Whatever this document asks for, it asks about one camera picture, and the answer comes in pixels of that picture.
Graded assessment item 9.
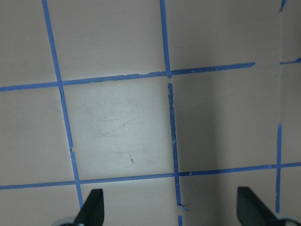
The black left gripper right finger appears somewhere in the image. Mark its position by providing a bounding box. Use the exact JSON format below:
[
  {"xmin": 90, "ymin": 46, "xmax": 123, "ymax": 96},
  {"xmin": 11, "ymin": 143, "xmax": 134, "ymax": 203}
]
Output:
[{"xmin": 236, "ymin": 186, "xmax": 278, "ymax": 226}]

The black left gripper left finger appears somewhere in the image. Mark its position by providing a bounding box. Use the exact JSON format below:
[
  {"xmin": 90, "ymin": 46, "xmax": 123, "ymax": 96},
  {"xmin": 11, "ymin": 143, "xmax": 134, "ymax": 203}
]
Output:
[{"xmin": 73, "ymin": 189, "xmax": 104, "ymax": 226}]

